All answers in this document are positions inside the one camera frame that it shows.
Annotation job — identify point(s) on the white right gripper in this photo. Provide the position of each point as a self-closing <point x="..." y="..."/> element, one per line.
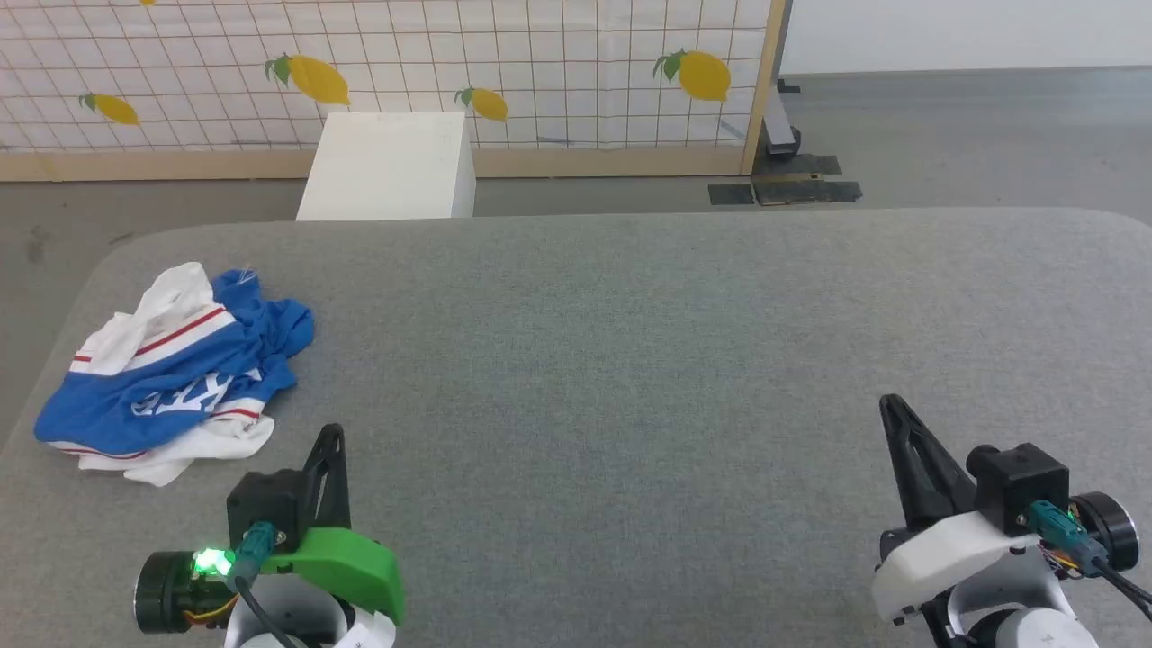
<point x="945" y="549"/>

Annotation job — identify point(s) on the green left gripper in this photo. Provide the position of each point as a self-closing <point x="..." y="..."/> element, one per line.
<point x="346" y="558"/>

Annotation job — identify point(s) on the blue white basketball jersey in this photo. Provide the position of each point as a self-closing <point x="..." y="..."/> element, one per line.
<point x="171" y="378"/>

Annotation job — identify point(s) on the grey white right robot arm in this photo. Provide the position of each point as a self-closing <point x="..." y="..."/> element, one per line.
<point x="1035" y="625"/>

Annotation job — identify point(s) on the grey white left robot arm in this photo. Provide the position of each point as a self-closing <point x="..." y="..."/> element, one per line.
<point x="166" y="589"/>

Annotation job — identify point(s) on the grey upholstered surface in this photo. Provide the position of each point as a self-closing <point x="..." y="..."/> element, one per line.
<point x="630" y="360"/>

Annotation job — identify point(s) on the white box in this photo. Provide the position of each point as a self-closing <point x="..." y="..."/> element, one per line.
<point x="387" y="166"/>

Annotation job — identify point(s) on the grey metal partition foot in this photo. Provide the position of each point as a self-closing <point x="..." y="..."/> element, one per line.
<point x="778" y="126"/>

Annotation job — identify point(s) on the lemon print partition screen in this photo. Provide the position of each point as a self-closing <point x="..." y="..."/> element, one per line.
<point x="558" y="72"/>

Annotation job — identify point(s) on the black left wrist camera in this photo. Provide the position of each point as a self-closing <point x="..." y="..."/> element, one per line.
<point x="265" y="504"/>

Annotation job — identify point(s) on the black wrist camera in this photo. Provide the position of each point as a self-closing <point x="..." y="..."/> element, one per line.
<point x="265" y="504"/>
<point x="1017" y="481"/>

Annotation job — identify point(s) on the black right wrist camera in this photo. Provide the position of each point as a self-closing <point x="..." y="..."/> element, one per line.
<point x="1017" y="481"/>

